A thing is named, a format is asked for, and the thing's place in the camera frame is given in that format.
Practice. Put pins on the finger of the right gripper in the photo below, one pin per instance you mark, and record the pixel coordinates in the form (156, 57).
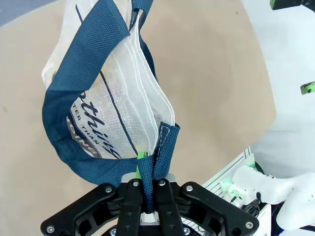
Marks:
(308, 88)
(288, 3)

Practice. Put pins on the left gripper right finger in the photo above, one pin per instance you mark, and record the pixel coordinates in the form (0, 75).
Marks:
(197, 209)

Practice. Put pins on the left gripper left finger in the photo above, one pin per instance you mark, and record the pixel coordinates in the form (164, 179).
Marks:
(98, 209)

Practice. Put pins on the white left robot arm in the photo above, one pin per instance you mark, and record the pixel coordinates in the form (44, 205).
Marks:
(295, 196)

